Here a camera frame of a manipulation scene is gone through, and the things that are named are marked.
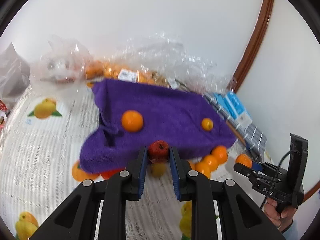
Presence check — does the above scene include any large orange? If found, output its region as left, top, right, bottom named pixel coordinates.
left=211, top=145, right=228, bottom=165
left=121, top=110, right=144, bottom=133
left=235, top=153, right=253, bottom=168

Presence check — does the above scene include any small orange tangerine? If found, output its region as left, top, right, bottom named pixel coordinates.
left=201, top=118, right=214, bottom=132

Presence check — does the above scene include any small red apple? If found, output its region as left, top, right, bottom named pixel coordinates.
left=148, top=140, right=169, bottom=163

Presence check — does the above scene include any person's right hand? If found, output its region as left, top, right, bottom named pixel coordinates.
left=263, top=198, right=297, bottom=232

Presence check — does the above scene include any grey checked folded cloth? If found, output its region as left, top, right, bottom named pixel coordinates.
left=203, top=93, right=267, bottom=161

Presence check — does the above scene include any oval kumquat orange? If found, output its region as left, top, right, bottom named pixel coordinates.
left=202, top=154, right=219, bottom=172

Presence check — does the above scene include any elongated yellow-orange kumquat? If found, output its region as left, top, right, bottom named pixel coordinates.
left=195, top=161, right=211, bottom=179

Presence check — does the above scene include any small round orange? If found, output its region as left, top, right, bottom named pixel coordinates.
left=188, top=160, right=196, bottom=170

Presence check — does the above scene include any blue white tissue pack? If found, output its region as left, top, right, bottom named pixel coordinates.
left=214, top=91, right=252, bottom=129

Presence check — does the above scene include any small green-yellow fruit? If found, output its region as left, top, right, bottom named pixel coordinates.
left=150, top=163, right=167, bottom=178

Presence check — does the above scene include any purple towel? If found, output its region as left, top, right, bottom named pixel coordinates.
left=80, top=79, right=236, bottom=173

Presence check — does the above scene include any clear plastic bag of oranges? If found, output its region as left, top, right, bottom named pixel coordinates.
left=85, top=33, right=236, bottom=94

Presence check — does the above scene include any crumpled clear plastic bag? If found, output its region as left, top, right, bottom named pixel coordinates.
left=31, top=35, right=93, bottom=85

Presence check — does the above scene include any grey plastic bag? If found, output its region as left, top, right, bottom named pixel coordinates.
left=0, top=43, right=30, bottom=106

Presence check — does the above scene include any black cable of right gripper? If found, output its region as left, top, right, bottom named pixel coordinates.
left=260, top=149, right=301, bottom=209

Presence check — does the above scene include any brown wooden door frame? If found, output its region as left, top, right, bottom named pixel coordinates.
left=233, top=0, right=274, bottom=92

